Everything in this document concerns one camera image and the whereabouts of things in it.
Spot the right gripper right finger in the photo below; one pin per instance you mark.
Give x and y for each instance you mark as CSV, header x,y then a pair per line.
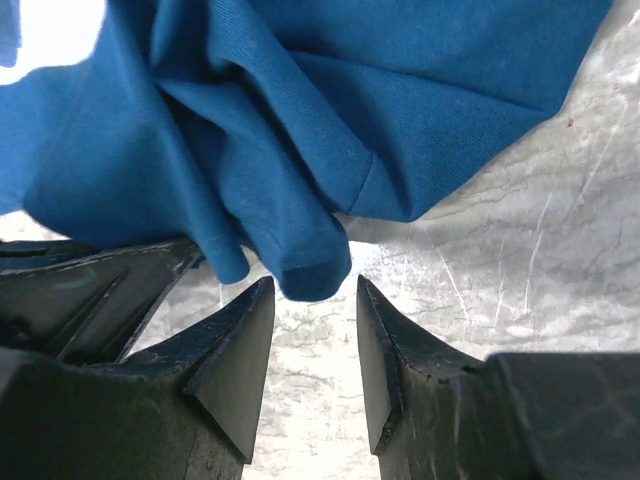
x,y
412,385

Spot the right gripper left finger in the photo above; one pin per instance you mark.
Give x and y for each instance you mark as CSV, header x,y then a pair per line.
x,y
213,375

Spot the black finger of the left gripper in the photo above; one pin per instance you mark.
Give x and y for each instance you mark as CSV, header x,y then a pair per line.
x,y
82,305

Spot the blue printed t shirt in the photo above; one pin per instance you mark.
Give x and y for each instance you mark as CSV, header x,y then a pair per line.
x,y
253,124

